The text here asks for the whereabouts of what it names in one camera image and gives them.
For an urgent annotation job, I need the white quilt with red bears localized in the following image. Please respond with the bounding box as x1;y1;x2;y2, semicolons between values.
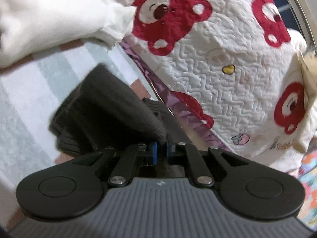
109;0;317;174

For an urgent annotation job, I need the grey metal rail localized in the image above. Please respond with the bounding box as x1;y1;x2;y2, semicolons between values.
276;0;317;40

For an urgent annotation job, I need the dark brown knit sweater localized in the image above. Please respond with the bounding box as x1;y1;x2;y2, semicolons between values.
48;63;189;179

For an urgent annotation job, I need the checkered rug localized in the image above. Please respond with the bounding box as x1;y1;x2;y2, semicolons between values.
0;38;162;231

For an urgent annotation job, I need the white garment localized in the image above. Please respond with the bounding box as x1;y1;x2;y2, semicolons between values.
0;0;137;68

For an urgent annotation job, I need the floral patchwork quilt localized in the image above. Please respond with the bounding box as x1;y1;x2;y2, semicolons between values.
296;151;317;229

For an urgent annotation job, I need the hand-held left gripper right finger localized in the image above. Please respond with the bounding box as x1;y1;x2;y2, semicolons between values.
166;142;248;188

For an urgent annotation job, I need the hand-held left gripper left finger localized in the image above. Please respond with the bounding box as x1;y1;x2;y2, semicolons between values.
72;142;159;188

